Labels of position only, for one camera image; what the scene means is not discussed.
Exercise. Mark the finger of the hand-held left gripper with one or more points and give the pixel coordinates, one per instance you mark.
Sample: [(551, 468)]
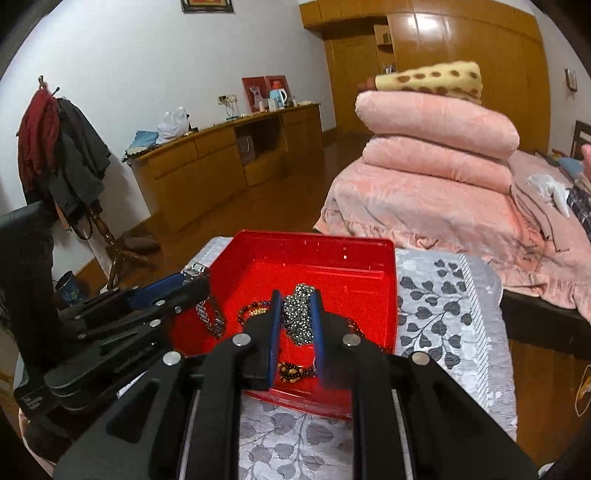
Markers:
[(184, 300), (157, 288)]

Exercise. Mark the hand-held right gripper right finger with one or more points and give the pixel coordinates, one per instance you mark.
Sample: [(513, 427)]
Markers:
[(318, 332)]

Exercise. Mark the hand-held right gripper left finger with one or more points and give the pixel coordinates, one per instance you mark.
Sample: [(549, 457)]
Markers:
[(275, 332)]

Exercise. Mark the silver metal wristwatch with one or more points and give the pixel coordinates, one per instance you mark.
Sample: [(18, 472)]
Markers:
[(212, 318)]

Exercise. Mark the red tin box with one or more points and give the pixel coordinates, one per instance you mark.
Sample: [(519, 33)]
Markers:
[(341, 277)]

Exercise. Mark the blue cup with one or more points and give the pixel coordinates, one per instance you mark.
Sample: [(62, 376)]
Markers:
[(68, 290)]

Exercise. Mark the wooden coat rack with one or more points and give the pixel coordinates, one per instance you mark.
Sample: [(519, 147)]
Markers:
[(111, 249)]

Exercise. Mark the wooden dresser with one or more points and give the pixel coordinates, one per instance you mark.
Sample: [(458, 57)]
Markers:
[(194, 175)]

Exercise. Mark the grey leaf-patterned bedspread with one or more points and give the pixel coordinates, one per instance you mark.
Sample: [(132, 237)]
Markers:
[(443, 323)]

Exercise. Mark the teal scalloped cloth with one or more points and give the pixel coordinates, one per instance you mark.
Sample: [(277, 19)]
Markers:
[(143, 141)]

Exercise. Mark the red hanging garment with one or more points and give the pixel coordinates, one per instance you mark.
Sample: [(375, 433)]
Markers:
[(39, 138)]

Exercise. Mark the pink bed sheet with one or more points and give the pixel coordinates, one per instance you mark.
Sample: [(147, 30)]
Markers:
[(438, 221)]

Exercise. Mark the white plastic bag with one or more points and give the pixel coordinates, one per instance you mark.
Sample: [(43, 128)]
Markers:
[(173, 124)]

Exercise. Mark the white electric kettle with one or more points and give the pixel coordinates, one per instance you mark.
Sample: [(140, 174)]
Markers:
[(278, 98)]

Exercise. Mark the white crumpled cloth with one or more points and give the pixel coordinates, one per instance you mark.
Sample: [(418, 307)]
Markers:
[(551, 191)]

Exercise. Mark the yellow brown-spotted blanket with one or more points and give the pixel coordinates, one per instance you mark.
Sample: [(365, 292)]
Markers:
[(429, 78)]

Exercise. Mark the plaid clothing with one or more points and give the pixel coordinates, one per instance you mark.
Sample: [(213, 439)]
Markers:
[(579, 203)]

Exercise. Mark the pink garment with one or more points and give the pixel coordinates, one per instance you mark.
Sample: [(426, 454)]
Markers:
[(586, 159)]

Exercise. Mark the wooden wardrobe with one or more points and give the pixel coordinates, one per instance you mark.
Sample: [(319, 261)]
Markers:
[(461, 41)]

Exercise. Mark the dark wooden headboard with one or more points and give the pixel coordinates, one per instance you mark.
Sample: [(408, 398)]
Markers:
[(579, 136)]

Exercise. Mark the wall power socket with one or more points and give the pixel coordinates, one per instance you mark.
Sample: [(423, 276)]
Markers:
[(227, 99)]

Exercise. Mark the red photo frame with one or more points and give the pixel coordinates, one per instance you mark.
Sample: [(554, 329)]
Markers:
[(254, 94), (277, 81)]

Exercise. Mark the framed wall picture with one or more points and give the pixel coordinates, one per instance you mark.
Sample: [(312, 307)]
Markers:
[(207, 5)]

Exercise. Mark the wall light switch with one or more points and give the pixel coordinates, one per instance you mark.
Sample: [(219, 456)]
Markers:
[(572, 80)]

